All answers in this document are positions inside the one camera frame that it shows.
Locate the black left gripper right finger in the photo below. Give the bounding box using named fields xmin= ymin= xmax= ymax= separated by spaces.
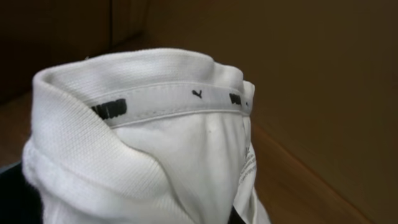
xmin=228 ymin=207 xmax=246 ymax=224

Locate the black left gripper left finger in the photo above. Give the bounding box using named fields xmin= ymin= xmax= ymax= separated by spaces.
xmin=1 ymin=162 xmax=43 ymax=224

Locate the white t-shirt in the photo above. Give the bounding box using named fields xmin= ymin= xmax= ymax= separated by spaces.
xmin=22 ymin=49 xmax=270 ymax=223

